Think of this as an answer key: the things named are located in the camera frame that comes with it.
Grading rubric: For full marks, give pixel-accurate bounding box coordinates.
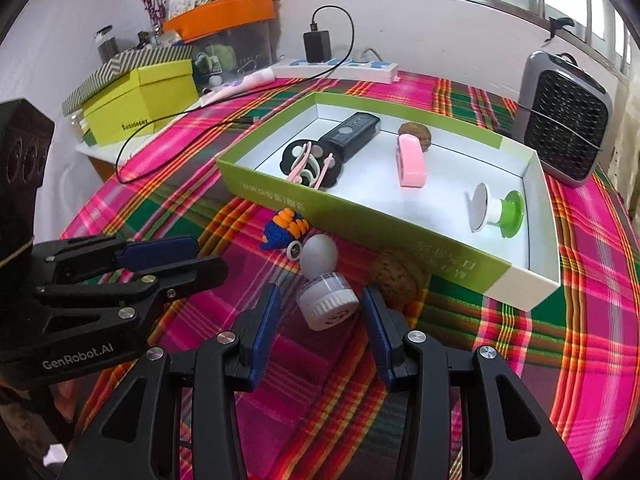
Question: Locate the white round-top bottle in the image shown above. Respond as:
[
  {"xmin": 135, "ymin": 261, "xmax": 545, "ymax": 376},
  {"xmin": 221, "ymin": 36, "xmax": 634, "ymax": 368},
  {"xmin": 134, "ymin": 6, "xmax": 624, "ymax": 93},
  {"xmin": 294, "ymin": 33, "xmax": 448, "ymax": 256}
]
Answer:
[{"xmin": 295, "ymin": 234, "xmax": 361, "ymax": 332}]

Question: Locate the pink and white tube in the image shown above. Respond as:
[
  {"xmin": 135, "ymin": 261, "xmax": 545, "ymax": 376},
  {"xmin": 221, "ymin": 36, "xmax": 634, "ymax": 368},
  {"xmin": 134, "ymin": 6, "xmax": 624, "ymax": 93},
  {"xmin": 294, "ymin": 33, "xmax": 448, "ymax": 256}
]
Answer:
[{"xmin": 200, "ymin": 69, "xmax": 276, "ymax": 106}]

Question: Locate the dark carved wooden box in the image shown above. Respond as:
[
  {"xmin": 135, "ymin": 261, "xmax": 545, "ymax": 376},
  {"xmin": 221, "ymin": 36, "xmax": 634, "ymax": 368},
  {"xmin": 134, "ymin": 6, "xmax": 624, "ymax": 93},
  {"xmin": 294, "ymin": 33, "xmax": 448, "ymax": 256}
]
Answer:
[{"xmin": 0, "ymin": 99, "xmax": 56, "ymax": 281}]

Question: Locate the green and white box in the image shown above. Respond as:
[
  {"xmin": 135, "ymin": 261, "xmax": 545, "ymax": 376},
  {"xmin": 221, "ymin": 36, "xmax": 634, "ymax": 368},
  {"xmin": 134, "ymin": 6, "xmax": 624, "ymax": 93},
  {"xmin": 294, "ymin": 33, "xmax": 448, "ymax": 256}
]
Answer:
[{"xmin": 216, "ymin": 91, "xmax": 561, "ymax": 311}]

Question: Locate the white and green spool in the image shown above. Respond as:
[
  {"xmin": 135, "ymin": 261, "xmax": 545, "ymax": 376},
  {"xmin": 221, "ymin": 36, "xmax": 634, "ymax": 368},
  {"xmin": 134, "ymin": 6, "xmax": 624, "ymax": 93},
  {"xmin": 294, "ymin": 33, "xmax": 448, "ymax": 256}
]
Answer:
[{"xmin": 467, "ymin": 182, "xmax": 526, "ymax": 238}]

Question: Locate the black charger cable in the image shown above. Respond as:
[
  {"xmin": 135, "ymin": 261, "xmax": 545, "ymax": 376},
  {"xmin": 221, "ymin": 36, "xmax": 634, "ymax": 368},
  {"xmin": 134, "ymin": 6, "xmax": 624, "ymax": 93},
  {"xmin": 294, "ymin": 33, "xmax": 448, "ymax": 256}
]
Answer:
[{"xmin": 115, "ymin": 5, "xmax": 356, "ymax": 186}]

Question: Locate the brown walnut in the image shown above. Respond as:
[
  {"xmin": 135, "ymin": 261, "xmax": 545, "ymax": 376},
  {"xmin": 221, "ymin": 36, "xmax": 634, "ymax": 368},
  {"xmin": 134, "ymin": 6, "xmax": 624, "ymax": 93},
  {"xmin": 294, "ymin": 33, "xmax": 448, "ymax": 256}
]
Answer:
[
  {"xmin": 370, "ymin": 250, "xmax": 426, "ymax": 311},
  {"xmin": 398, "ymin": 121, "xmax": 432, "ymax": 153}
]

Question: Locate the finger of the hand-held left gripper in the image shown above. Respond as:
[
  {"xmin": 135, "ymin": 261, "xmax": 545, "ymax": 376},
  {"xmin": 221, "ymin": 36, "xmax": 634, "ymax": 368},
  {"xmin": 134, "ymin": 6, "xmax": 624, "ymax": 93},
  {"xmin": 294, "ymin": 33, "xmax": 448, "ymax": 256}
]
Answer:
[
  {"xmin": 35, "ymin": 255, "xmax": 230, "ymax": 321},
  {"xmin": 32, "ymin": 235, "xmax": 200, "ymax": 286}
]

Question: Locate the orange tray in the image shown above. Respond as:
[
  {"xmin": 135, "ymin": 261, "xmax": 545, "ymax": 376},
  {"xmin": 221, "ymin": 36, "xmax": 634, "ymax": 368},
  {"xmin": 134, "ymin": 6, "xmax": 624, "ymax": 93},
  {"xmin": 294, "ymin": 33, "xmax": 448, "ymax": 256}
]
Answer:
[{"xmin": 162, "ymin": 0, "xmax": 277, "ymax": 41}]

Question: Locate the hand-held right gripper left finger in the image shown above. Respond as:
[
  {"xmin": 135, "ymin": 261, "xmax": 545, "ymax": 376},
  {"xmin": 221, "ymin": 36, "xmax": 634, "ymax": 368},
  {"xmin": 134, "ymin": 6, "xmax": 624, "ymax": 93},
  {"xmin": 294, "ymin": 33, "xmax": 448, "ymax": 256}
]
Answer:
[{"xmin": 55, "ymin": 284, "xmax": 282, "ymax": 480}]

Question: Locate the yellow-green cardboard box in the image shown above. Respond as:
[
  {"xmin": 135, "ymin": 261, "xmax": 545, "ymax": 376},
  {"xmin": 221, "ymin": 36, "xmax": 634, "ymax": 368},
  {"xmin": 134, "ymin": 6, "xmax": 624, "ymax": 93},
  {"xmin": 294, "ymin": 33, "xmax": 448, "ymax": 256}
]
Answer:
[{"xmin": 81, "ymin": 59, "xmax": 201, "ymax": 147}]

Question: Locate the heart print curtain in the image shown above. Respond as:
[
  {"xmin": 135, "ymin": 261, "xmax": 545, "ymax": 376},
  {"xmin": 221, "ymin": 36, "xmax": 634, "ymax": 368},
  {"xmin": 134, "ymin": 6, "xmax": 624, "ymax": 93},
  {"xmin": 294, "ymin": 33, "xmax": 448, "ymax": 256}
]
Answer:
[{"xmin": 612, "ymin": 45, "xmax": 640, "ymax": 171}]

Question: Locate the clear glass tank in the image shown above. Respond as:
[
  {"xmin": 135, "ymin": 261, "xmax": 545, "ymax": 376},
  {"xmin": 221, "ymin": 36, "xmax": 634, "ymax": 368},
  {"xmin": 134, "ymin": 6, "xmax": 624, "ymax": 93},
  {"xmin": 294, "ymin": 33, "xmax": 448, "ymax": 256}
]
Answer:
[{"xmin": 192, "ymin": 20, "xmax": 278, "ymax": 91}]

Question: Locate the dark window handle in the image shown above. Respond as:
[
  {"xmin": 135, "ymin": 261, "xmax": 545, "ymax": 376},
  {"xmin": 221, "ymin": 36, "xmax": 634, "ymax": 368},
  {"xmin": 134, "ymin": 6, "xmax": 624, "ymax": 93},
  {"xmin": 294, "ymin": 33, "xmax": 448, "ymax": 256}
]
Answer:
[{"xmin": 547, "ymin": 16, "xmax": 576, "ymax": 41}]

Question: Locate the grey space heater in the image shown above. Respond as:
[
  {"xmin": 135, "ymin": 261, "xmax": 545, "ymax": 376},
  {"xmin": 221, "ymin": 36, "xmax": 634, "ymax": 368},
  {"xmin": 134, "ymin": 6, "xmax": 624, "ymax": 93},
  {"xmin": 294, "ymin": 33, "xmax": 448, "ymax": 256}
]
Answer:
[{"xmin": 510, "ymin": 50, "xmax": 613, "ymax": 188}]

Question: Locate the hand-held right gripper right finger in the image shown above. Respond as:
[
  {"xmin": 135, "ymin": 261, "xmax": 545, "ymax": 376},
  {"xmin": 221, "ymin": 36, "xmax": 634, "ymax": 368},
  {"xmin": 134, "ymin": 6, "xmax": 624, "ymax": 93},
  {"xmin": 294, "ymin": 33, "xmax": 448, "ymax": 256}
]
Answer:
[{"xmin": 362, "ymin": 284, "xmax": 583, "ymax": 480}]

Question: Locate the white power strip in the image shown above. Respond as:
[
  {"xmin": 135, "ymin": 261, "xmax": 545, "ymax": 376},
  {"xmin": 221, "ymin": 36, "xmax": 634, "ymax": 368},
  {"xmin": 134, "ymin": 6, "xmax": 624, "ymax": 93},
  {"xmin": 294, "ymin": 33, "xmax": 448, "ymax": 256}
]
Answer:
[{"xmin": 270, "ymin": 55, "xmax": 401, "ymax": 84}]

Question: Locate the blue knitted keychain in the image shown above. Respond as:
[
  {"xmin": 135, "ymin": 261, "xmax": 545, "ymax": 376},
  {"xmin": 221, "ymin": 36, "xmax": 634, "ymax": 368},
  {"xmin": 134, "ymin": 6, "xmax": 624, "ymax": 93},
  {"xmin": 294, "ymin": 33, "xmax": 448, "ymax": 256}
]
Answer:
[{"xmin": 262, "ymin": 207, "xmax": 311, "ymax": 261}]

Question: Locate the black remote-shaped device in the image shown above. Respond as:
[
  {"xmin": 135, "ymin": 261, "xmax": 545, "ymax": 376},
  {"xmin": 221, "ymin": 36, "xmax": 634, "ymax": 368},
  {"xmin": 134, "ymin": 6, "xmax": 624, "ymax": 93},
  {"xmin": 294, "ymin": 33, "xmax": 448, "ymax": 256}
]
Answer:
[{"xmin": 320, "ymin": 112, "xmax": 381, "ymax": 161}]

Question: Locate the black-lidded jar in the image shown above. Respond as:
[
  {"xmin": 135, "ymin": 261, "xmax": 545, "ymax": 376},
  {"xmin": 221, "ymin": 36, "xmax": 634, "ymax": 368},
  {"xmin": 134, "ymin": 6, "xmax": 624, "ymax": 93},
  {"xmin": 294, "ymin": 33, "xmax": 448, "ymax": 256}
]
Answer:
[{"xmin": 95, "ymin": 26, "xmax": 120, "ymax": 61}]

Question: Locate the black charger adapter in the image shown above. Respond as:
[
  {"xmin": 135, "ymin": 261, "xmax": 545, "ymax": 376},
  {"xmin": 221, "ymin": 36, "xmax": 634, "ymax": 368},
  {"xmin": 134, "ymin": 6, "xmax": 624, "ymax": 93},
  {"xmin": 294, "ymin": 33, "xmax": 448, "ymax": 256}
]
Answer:
[{"xmin": 303, "ymin": 30, "xmax": 332, "ymax": 63}]

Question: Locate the plaid tablecloth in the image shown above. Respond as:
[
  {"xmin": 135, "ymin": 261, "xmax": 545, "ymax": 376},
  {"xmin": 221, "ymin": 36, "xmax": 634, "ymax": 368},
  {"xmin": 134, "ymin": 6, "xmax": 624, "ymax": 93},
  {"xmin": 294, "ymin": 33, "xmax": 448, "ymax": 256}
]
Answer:
[{"xmin": 60, "ymin": 72, "xmax": 640, "ymax": 480}]

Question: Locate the black round disc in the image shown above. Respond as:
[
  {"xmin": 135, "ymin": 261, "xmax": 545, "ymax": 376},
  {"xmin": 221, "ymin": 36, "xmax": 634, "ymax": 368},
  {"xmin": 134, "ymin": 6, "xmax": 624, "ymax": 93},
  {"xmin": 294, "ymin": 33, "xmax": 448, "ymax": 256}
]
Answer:
[{"xmin": 281, "ymin": 139, "xmax": 346, "ymax": 191}]

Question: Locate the pink clip case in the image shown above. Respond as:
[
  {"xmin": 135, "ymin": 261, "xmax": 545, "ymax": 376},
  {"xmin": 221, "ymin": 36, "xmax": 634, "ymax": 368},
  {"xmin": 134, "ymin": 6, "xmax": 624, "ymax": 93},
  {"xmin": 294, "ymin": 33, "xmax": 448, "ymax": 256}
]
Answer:
[{"xmin": 397, "ymin": 133, "xmax": 427, "ymax": 188}]

